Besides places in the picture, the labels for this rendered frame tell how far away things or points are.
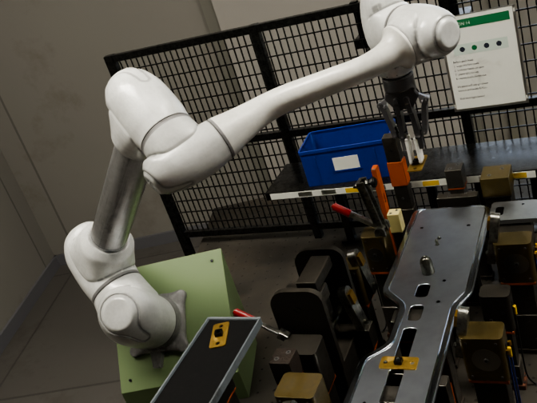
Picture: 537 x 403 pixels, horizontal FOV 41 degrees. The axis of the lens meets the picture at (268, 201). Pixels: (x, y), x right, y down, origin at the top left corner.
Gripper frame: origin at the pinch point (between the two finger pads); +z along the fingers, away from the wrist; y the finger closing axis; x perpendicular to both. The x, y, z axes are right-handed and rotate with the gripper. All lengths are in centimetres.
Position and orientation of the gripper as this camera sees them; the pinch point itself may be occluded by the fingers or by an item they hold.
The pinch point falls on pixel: (414, 149)
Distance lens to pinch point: 184.1
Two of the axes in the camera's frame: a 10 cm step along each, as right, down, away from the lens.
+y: 8.9, -0.8, -4.6
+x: 3.6, -5.1, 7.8
